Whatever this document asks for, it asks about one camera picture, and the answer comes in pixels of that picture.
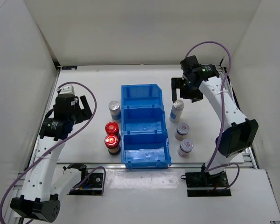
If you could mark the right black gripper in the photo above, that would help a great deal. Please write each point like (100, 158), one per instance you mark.
(175, 83)

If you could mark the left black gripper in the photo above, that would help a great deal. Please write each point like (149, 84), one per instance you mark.
(83, 114)

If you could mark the silver-lid salt shaker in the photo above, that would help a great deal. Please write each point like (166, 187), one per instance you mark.
(115, 111)
(176, 111)

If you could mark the white-lid spice jar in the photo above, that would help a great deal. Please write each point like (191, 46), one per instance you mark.
(181, 131)
(185, 147)

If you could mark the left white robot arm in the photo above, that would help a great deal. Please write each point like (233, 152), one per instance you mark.
(40, 199)

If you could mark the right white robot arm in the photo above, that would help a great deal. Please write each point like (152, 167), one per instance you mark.
(237, 132)

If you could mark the far red-lid sauce jar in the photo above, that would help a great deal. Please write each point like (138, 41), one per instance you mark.
(112, 128)

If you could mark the red-lid sauce jar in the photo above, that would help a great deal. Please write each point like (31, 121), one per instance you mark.
(112, 143)
(112, 128)

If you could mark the near red-lid sauce jar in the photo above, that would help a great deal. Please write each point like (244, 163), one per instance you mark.
(112, 143)

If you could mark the middle blue storage bin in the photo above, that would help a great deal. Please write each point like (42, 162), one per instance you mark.
(143, 120)

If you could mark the blue storage bin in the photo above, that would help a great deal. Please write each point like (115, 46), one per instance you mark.
(143, 120)
(141, 95)
(145, 150)

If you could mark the far blue storage bin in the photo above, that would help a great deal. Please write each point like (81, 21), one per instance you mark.
(141, 95)

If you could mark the near blue storage bin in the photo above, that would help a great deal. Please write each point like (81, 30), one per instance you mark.
(145, 150)

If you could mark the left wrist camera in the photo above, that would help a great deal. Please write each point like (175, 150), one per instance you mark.
(66, 91)

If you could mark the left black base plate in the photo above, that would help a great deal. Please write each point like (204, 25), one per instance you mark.
(92, 183)

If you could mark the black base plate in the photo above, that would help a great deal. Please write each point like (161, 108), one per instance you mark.
(199, 185)
(92, 183)

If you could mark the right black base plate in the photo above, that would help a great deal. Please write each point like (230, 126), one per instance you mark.
(199, 185)

